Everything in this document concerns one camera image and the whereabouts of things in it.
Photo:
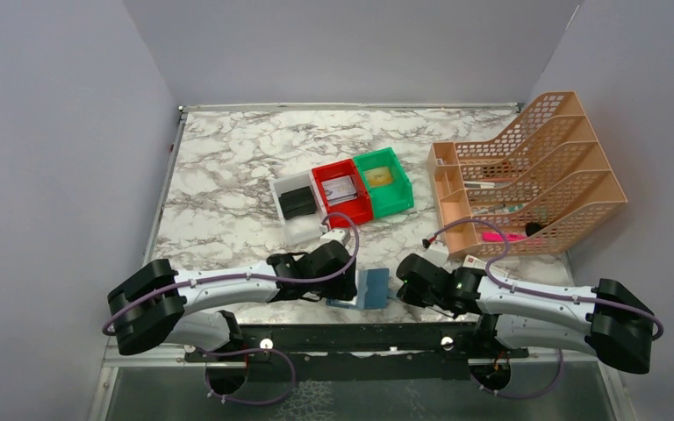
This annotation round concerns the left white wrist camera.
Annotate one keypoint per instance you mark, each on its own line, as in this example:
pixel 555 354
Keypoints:
pixel 340 235

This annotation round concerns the green plastic bin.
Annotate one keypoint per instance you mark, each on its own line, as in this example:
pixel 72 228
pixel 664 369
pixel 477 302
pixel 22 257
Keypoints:
pixel 391 199

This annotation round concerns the stack of cards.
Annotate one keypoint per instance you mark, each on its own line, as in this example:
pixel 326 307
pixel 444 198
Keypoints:
pixel 339 190

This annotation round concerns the blue card holder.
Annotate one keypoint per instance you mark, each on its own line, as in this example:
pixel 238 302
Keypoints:
pixel 372 291

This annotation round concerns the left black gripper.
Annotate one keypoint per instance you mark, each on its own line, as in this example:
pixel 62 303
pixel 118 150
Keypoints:
pixel 341 290

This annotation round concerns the black mounting rail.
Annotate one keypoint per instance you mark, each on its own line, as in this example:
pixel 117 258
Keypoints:
pixel 358 352

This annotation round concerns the white plastic bin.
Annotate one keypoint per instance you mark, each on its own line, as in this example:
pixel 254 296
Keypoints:
pixel 304 228

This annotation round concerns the red plastic bin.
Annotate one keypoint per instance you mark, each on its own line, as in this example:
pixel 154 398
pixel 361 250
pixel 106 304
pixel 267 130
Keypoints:
pixel 358 208

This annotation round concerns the white red box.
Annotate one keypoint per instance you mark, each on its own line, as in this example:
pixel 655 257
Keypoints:
pixel 471 261

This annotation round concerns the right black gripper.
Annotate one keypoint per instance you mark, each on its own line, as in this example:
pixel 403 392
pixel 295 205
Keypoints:
pixel 405 279

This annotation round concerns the pink marker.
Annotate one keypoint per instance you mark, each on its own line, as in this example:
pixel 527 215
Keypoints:
pixel 494 237

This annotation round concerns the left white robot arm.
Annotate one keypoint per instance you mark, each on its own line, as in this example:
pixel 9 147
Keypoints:
pixel 159 305

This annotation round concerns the pens in organizer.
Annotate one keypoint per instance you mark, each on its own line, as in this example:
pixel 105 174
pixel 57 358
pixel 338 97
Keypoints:
pixel 508 207

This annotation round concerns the orange file organizer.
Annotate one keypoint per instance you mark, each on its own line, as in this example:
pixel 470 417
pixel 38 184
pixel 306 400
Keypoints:
pixel 557 166

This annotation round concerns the gold card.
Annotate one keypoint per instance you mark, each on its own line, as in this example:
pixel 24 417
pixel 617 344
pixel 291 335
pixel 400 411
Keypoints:
pixel 378 177

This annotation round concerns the black wallet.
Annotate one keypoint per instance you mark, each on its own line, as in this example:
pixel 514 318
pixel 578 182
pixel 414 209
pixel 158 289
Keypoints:
pixel 297 202

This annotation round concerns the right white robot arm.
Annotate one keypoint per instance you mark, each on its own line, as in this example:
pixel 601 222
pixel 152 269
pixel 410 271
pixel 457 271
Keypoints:
pixel 607 321

